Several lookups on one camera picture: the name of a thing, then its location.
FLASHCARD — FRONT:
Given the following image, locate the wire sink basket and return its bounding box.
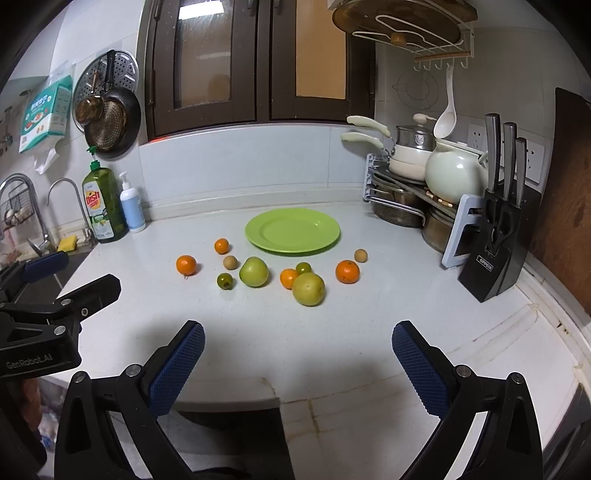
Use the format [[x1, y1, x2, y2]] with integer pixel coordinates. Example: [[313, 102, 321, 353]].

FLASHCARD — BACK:
[[1, 183, 35, 230]]

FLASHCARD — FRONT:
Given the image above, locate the white wall power socket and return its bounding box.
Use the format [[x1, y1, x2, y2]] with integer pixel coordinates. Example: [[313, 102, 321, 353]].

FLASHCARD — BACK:
[[466, 122, 547, 186]]

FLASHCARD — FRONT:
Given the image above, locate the white ceramic teapot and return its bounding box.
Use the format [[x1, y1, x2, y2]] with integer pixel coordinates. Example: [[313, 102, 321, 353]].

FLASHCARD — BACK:
[[425, 140, 488, 204]]

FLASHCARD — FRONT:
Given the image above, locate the black frying pan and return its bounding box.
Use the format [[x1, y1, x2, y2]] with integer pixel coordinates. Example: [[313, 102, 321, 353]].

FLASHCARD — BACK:
[[84, 50, 141, 160]]

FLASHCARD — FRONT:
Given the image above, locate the white grey pot rack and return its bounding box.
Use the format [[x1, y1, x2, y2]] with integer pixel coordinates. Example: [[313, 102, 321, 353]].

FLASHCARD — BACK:
[[362, 153, 486, 270]]

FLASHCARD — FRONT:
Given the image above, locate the cream saucepan upper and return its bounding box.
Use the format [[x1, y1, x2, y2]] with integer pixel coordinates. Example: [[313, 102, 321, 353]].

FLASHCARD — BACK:
[[341, 113, 437, 166]]

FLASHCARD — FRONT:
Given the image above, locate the steel pot under rack left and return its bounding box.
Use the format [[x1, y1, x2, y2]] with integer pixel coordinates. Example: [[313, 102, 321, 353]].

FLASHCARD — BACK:
[[369, 176, 426, 228]]

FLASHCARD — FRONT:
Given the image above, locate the steel knife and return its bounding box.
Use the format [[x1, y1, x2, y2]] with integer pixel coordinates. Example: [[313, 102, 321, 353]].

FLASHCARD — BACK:
[[515, 137, 527, 207], [485, 113, 501, 193], [503, 122, 517, 202]]

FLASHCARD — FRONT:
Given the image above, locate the cream saucepan lower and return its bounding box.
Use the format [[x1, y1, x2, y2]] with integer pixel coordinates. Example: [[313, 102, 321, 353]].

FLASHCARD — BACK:
[[341, 132, 432, 182]]

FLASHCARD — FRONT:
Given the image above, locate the yellow sponge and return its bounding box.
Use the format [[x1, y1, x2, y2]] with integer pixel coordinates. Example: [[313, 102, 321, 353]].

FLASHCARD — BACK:
[[57, 235, 78, 253]]

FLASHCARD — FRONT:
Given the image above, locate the green apple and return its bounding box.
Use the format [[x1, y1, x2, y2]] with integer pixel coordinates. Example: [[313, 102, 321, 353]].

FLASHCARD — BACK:
[[239, 256, 270, 288]]

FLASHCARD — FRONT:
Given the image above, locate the black knife block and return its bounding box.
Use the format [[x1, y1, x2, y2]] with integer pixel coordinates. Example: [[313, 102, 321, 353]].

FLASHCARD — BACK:
[[459, 186, 541, 303]]

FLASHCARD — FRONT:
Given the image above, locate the green dish soap bottle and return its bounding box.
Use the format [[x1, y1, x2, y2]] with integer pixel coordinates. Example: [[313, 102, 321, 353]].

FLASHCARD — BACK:
[[82, 146, 128, 243]]

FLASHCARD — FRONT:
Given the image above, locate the brown wooden cutting board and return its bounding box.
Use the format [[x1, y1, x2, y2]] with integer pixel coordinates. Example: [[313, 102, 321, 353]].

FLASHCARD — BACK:
[[531, 88, 591, 313]]

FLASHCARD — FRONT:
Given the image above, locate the steel knife middle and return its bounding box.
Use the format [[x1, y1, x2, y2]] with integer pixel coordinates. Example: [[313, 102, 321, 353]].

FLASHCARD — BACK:
[[503, 122, 517, 202]]

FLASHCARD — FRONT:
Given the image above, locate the small brown fruit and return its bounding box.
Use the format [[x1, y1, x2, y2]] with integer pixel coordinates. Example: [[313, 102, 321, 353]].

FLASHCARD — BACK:
[[222, 255, 239, 270], [355, 249, 368, 263]]

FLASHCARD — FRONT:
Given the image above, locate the small green citrus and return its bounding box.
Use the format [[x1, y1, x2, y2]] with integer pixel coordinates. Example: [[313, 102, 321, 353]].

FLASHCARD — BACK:
[[216, 273, 235, 290], [295, 262, 312, 275]]

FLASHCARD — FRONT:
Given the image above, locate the steel knife right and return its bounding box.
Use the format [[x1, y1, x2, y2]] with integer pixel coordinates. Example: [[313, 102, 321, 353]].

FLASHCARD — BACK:
[[515, 137, 527, 207]]

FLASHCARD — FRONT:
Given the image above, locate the small copper saucepan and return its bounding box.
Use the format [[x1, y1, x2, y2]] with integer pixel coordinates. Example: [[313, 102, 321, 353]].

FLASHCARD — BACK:
[[74, 71, 104, 127]]

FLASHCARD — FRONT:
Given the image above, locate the steel pot under rack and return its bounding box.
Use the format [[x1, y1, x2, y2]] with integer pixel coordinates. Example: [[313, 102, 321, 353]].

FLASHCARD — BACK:
[[422, 208, 454, 253], [369, 176, 426, 228]]

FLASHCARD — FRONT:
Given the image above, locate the chrome kitchen faucet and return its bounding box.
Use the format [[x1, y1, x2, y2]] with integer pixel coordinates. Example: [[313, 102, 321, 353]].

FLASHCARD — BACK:
[[1, 173, 56, 256]]

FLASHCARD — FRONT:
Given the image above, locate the cream saucepan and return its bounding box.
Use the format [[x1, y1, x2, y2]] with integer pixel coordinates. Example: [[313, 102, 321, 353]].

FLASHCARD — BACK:
[[341, 132, 432, 182], [341, 113, 437, 166]]

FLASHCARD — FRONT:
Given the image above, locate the steel pot under rack right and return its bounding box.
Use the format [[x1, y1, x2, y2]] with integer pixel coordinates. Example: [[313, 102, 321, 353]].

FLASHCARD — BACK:
[[422, 208, 454, 253]]

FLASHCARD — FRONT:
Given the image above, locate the steel pot with lid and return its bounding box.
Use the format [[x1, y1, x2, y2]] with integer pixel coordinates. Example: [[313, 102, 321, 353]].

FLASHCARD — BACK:
[[396, 113, 437, 151]]

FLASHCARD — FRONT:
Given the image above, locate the small orange mandarin top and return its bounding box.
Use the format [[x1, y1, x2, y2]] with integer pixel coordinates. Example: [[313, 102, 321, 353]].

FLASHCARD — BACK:
[[213, 238, 230, 255]]

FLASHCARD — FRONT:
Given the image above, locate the perforated steel steamer plate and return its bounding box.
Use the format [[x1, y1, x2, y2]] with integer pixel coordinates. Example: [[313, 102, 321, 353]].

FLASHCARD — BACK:
[[72, 50, 138, 108]]

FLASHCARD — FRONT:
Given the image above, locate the white plastic ladle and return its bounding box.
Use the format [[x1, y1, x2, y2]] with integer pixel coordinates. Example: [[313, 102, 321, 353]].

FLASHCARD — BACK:
[[434, 65, 457, 139]]

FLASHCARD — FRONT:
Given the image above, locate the green plate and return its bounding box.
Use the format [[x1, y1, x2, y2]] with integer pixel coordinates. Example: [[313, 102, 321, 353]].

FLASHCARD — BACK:
[[245, 207, 341, 255]]

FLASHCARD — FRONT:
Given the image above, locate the steel knife left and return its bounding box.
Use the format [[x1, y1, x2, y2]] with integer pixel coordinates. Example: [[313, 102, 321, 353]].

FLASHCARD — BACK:
[[485, 113, 501, 193]]

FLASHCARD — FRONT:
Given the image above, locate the white blue pump bottle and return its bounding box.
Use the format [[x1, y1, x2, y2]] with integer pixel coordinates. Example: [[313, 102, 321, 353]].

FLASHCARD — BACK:
[[119, 172, 146, 233]]

